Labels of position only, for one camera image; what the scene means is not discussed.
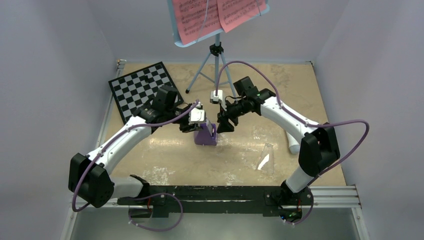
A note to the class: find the light blue music stand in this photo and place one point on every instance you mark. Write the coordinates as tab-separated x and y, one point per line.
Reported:
210	67

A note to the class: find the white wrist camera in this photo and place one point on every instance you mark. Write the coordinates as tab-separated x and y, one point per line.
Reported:
218	97
197	116

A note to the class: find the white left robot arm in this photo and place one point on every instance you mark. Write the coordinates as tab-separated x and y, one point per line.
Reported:
90	174

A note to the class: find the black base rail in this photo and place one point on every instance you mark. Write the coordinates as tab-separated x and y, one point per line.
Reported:
269	201

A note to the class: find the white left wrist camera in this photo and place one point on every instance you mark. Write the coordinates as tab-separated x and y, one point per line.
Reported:
197	116

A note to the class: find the white recorder flute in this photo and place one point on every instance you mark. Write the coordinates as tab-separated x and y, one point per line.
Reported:
293	144

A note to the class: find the clear plastic metronome cover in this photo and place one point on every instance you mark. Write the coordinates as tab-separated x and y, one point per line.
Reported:
266	161

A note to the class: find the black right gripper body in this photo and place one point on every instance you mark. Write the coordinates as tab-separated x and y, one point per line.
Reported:
234	110

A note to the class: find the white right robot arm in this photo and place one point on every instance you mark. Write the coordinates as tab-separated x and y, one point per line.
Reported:
318	144

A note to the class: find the pink sheet music left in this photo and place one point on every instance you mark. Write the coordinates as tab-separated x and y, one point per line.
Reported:
195	19

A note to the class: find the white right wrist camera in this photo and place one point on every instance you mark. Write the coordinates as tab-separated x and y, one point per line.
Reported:
218	97

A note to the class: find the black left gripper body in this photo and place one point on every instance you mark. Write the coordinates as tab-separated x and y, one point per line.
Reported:
184	126

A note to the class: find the black white checkerboard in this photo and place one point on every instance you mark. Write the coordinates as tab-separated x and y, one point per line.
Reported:
139	87

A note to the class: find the purple metronome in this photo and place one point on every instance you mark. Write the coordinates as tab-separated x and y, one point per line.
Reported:
207	135

